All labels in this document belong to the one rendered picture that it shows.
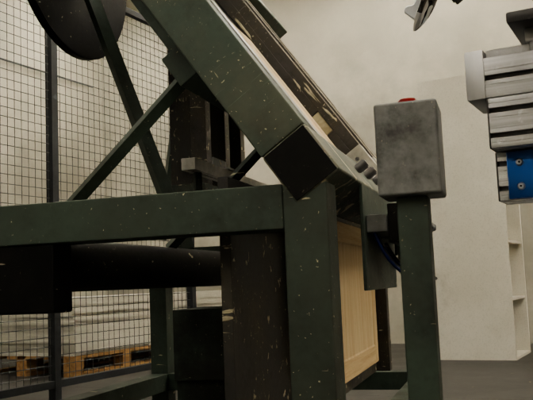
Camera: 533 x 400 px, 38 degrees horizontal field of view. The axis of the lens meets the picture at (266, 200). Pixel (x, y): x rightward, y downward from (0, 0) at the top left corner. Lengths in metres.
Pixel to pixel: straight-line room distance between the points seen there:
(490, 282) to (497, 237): 0.32
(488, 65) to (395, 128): 0.21
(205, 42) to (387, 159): 0.46
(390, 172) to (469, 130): 4.39
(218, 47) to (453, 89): 4.42
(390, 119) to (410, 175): 0.12
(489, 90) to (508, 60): 0.06
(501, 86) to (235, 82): 0.53
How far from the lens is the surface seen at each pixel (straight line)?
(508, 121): 1.44
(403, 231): 1.53
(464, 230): 5.82
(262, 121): 1.58
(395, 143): 1.52
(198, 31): 1.68
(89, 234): 1.71
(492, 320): 5.78
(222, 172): 2.84
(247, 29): 2.71
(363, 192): 1.79
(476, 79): 1.46
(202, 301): 7.14
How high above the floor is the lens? 0.59
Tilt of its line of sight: 6 degrees up
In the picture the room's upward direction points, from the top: 2 degrees counter-clockwise
